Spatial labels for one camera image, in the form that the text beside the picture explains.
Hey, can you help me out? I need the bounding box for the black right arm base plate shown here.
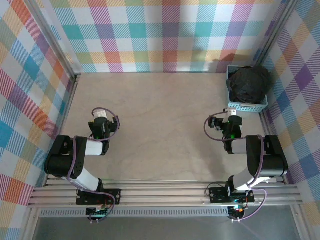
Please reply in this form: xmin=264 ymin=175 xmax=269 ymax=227
xmin=208 ymin=186 xmax=256 ymax=204

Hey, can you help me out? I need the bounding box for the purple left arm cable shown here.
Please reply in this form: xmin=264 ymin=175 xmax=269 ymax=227
xmin=66 ymin=107 xmax=121 ymax=223

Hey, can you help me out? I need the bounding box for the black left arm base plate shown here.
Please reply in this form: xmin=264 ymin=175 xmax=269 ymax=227
xmin=76 ymin=188 xmax=122 ymax=206

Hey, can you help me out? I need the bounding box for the light blue plastic basket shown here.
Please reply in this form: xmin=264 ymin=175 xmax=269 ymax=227
xmin=226 ymin=64 xmax=270 ymax=114

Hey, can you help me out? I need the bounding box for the black t-shirt pile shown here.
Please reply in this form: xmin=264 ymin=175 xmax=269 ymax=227
xmin=228 ymin=65 xmax=273 ymax=105

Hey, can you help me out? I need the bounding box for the slotted grey cable duct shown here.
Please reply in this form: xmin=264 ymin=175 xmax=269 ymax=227
xmin=39 ymin=208 xmax=230 ymax=218

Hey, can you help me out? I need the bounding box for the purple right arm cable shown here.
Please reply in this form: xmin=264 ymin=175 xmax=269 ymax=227
xmin=204 ymin=111 xmax=268 ymax=223

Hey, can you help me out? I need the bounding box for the aluminium mounting rail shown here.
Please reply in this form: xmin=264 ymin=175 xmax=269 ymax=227
xmin=27 ymin=178 xmax=303 ymax=208

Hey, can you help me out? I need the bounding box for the grey metal panel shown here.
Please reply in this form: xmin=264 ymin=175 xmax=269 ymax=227
xmin=33 ymin=216 xmax=301 ymax=240

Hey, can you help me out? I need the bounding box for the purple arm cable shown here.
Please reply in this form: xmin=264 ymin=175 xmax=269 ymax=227
xmin=66 ymin=107 xmax=121 ymax=223
xmin=204 ymin=111 xmax=268 ymax=223

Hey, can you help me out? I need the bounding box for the aluminium corner post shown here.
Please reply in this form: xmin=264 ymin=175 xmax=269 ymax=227
xmin=252 ymin=0 xmax=301 ymax=70
xmin=23 ymin=0 xmax=83 ymax=81

